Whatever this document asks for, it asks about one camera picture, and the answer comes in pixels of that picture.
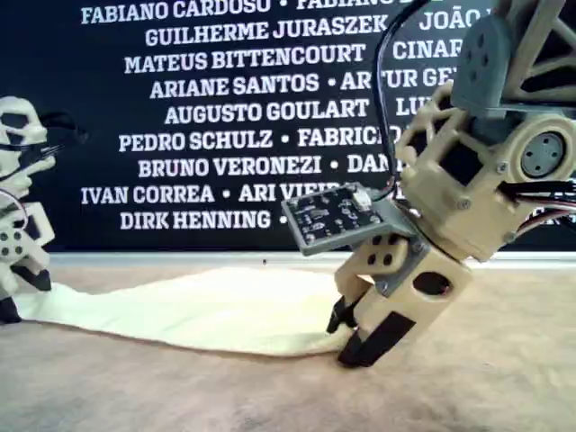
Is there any pale yellow cloth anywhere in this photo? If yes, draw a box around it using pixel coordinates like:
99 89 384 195
17 265 359 361

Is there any black camera circuit board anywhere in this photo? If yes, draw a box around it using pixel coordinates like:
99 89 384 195
281 183 397 247

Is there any black banner with white names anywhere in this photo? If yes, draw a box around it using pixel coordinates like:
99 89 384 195
0 0 576 254

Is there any grey camera mount plate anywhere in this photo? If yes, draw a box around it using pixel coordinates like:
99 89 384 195
299 200 428 298

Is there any brown felt table mat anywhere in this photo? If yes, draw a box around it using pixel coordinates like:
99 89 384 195
0 265 576 432

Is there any aluminium back frame rail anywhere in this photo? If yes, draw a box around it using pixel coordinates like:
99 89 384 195
47 249 576 271

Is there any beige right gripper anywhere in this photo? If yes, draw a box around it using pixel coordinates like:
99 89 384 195
327 236 473 368

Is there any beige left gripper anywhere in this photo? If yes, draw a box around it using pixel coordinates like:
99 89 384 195
0 202 56 325

